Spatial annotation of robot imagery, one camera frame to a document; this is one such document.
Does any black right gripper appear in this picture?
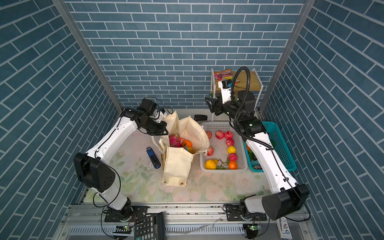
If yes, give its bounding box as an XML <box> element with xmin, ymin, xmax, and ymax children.
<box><xmin>206</xmin><ymin>92</ymin><xmax>243</xmax><ymax>124</ymax></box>

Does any pink dragon fruit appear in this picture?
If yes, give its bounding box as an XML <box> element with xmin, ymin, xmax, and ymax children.
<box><xmin>169</xmin><ymin>134</ymin><xmax>182</xmax><ymax>148</ymax></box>

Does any colourful snack bag top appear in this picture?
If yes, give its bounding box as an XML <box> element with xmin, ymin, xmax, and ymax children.
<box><xmin>214</xmin><ymin>69</ymin><xmax>235</xmax><ymax>89</ymax></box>

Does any orange pumpkin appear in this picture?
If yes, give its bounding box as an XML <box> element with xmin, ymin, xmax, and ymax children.
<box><xmin>183</xmin><ymin>140</ymin><xmax>193</xmax><ymax>147</ymax></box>

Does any yellow potato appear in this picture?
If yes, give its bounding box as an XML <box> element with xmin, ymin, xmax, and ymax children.
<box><xmin>185</xmin><ymin>146</ymin><xmax>196</xmax><ymax>154</ymax></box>

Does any cream floral tote bag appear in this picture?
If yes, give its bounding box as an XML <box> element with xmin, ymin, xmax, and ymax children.
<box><xmin>151</xmin><ymin>112</ymin><xmax>210</xmax><ymax>187</ymax></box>

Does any red apple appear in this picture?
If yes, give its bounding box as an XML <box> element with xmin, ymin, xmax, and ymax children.
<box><xmin>207</xmin><ymin>146</ymin><xmax>214</xmax><ymax>156</ymax></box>
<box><xmin>206</xmin><ymin>131</ymin><xmax>213</xmax><ymax>139</ymax></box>
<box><xmin>216</xmin><ymin>131</ymin><xmax>224</xmax><ymax>140</ymax></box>
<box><xmin>224</xmin><ymin>131</ymin><xmax>234</xmax><ymax>140</ymax></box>

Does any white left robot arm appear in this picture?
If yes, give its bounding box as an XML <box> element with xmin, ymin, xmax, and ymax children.
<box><xmin>74</xmin><ymin>107</ymin><xmax>168</xmax><ymax>213</ymax></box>

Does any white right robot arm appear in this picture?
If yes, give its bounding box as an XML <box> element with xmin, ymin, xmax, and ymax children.
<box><xmin>205</xmin><ymin>91</ymin><xmax>309</xmax><ymax>220</ymax></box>

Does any white wooden shelf rack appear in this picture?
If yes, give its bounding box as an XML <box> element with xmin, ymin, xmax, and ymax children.
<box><xmin>208</xmin><ymin>68</ymin><xmax>264</xmax><ymax>122</ymax></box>

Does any teal plastic vegetable basket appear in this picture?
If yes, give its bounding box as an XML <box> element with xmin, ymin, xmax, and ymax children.
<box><xmin>243</xmin><ymin>121</ymin><xmax>297</xmax><ymax>173</ymax></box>

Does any blue stapler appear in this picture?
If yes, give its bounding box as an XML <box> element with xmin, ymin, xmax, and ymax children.
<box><xmin>146</xmin><ymin>147</ymin><xmax>161</xmax><ymax>169</ymax></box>

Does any floral table mat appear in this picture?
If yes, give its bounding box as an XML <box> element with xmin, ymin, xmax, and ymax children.
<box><xmin>110</xmin><ymin>131</ymin><xmax>271</xmax><ymax>203</ymax></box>

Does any yellow round fruit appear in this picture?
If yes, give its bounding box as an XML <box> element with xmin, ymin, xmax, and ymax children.
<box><xmin>227</xmin><ymin>146</ymin><xmax>237</xmax><ymax>154</ymax></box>

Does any black small device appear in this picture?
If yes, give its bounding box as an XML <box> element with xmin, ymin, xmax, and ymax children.
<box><xmin>194</xmin><ymin>115</ymin><xmax>208</xmax><ymax>122</ymax></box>

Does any white plastic fruit basket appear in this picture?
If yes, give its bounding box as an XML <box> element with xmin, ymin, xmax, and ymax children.
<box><xmin>200</xmin><ymin>121</ymin><xmax>248</xmax><ymax>174</ymax></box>

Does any small orange fruit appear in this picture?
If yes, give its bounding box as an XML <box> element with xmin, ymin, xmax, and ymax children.
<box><xmin>228</xmin><ymin>161</ymin><xmax>238</xmax><ymax>170</ymax></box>

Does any yellow lemon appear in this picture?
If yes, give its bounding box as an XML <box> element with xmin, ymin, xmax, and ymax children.
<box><xmin>205</xmin><ymin>159</ymin><xmax>218</xmax><ymax>170</ymax></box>

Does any black calculator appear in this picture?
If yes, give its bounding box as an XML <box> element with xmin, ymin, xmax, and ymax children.
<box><xmin>134</xmin><ymin>212</ymin><xmax>166</xmax><ymax>240</ymax></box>

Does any white toothpaste box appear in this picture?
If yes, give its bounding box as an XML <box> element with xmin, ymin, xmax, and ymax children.
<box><xmin>276</xmin><ymin>217</ymin><xmax>293</xmax><ymax>240</ymax></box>

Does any aluminium corner post right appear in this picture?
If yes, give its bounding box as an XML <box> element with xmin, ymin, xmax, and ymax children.
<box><xmin>259</xmin><ymin>0</ymin><xmax>316</xmax><ymax>114</ymax></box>

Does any aluminium corner post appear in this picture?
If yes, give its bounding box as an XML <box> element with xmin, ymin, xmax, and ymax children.
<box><xmin>52</xmin><ymin>0</ymin><xmax>123</xmax><ymax>113</ymax></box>
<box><xmin>259</xmin><ymin>0</ymin><xmax>316</xmax><ymax>114</ymax></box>

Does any aluminium corner post left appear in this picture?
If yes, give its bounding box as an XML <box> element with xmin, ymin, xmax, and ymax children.
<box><xmin>52</xmin><ymin>0</ymin><xmax>123</xmax><ymax>113</ymax></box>

